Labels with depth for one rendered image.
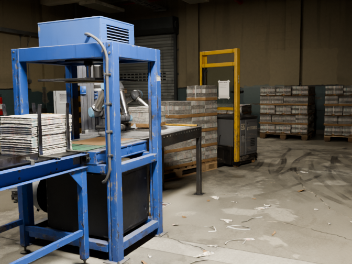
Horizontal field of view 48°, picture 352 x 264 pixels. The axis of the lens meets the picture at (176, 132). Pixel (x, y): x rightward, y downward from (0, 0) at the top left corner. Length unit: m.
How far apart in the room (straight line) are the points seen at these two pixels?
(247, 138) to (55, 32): 4.14
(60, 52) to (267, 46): 9.29
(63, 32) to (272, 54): 9.13
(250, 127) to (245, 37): 5.74
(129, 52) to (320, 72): 9.01
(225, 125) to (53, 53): 4.03
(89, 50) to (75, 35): 0.28
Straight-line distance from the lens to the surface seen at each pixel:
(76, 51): 2.94
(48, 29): 3.29
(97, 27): 2.99
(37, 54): 3.19
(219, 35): 12.31
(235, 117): 6.26
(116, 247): 2.96
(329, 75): 11.52
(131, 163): 2.96
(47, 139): 2.76
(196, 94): 6.04
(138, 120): 4.49
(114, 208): 2.87
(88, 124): 4.84
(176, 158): 5.54
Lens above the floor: 1.21
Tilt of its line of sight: 6 degrees down
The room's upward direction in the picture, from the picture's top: 1 degrees counter-clockwise
